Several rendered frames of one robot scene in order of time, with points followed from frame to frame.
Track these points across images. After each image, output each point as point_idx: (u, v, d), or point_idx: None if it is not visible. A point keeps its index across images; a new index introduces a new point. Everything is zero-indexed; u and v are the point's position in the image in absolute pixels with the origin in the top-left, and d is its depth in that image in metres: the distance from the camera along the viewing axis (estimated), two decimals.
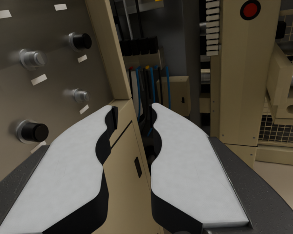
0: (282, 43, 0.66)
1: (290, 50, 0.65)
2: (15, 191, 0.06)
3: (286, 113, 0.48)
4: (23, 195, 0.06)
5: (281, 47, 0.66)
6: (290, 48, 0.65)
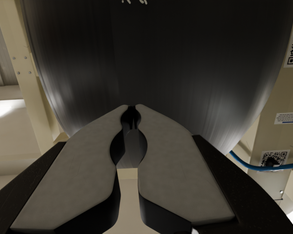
0: None
1: None
2: (31, 186, 0.06)
3: None
4: (38, 191, 0.06)
5: None
6: None
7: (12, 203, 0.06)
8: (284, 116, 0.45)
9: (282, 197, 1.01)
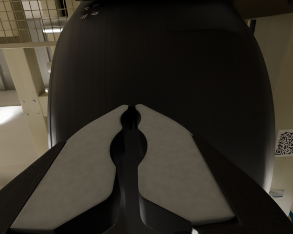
0: None
1: None
2: (31, 186, 0.06)
3: None
4: (38, 191, 0.06)
5: None
6: None
7: (12, 203, 0.06)
8: (274, 192, 0.51)
9: None
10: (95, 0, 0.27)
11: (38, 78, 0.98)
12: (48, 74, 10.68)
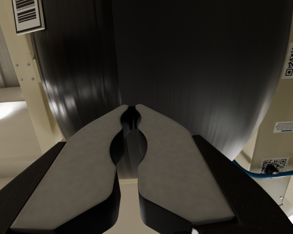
0: None
1: None
2: (31, 186, 0.06)
3: None
4: (38, 191, 0.06)
5: None
6: None
7: (12, 203, 0.06)
8: (283, 125, 0.47)
9: (283, 200, 1.01)
10: None
11: None
12: None
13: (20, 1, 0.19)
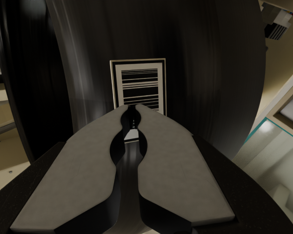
0: None
1: None
2: (31, 186, 0.06)
3: None
4: (38, 191, 0.06)
5: None
6: None
7: (12, 203, 0.06)
8: None
9: None
10: None
11: None
12: None
13: (133, 103, 0.13)
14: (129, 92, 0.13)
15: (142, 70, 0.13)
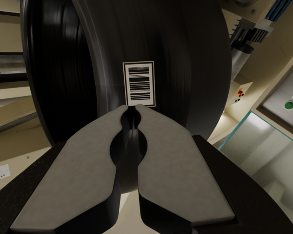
0: None
1: None
2: (31, 186, 0.06)
3: None
4: (38, 191, 0.06)
5: None
6: None
7: (12, 203, 0.06)
8: None
9: None
10: None
11: None
12: None
13: (135, 86, 0.25)
14: (132, 79, 0.25)
15: (139, 67, 0.24)
